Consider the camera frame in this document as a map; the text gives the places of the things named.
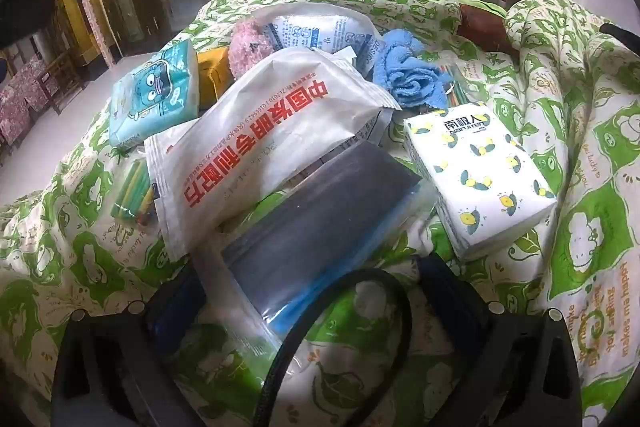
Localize white pouch with red print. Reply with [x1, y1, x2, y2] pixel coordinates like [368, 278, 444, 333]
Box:
[145, 48, 401, 263]

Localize clear bag of coloured sticks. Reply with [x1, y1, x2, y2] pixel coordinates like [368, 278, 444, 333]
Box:
[430, 62, 474, 108]
[109, 157, 159, 226]

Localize pink fluffy cloth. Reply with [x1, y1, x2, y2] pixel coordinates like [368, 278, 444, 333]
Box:
[229, 19, 284, 80]

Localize floral upholstered chair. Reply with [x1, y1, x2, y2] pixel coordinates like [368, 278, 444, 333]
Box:
[0, 52, 84, 152]

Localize yellow packet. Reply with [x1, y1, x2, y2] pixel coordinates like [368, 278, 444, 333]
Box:
[196, 47, 234, 106]

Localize blue cartoon tissue pack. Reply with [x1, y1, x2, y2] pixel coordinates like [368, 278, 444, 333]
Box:
[109, 39, 202, 152]

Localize white blue-print wipes packet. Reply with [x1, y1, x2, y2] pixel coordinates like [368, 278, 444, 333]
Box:
[250, 7, 387, 78]

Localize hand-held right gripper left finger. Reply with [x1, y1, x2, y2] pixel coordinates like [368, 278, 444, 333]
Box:
[50, 266, 207, 427]

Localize green printed blanket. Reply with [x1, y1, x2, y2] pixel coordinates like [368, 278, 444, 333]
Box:
[0, 0, 640, 427]

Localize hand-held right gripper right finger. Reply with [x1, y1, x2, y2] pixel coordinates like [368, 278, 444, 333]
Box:
[416, 252, 584, 427]

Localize clear bag of dark masks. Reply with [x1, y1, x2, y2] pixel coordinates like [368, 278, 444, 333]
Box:
[192, 142, 437, 360]

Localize white lemon-print tissue pack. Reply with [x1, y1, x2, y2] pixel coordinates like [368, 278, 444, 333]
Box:
[402, 107, 559, 263]

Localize blue towel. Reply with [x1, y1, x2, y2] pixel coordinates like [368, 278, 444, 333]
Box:
[372, 29, 454, 110]

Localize black cable loop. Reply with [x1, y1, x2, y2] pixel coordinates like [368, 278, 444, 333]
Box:
[260, 267, 414, 427]

